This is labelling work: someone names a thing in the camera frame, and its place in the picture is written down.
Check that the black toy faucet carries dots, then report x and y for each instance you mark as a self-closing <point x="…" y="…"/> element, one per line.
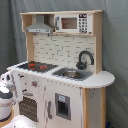
<point x="81" y="64"/>

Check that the toy oven door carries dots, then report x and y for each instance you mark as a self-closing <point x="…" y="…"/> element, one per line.
<point x="28" y="107"/>

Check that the grey toy sink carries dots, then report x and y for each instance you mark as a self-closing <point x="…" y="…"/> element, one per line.
<point x="73" y="74"/>

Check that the grey toy range hood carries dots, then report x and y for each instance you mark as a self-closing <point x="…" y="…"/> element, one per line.
<point x="39" y="26"/>

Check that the black toy stovetop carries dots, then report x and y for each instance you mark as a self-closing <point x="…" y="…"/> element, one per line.
<point x="37" y="66"/>

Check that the wooden toy kitchen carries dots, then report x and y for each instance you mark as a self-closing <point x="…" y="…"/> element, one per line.
<point x="87" y="97"/>

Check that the grey fridge door handle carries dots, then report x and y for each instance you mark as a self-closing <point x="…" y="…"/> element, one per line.
<point x="49" y="110"/>

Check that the grey toy ice dispenser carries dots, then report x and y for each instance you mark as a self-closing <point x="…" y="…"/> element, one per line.
<point x="62" y="103"/>

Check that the red right oven knob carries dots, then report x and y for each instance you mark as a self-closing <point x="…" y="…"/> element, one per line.
<point x="34" y="83"/>

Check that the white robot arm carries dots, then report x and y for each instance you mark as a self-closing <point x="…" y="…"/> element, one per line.
<point x="10" y="93"/>

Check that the toy microwave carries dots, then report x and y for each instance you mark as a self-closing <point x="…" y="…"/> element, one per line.
<point x="74" y="23"/>

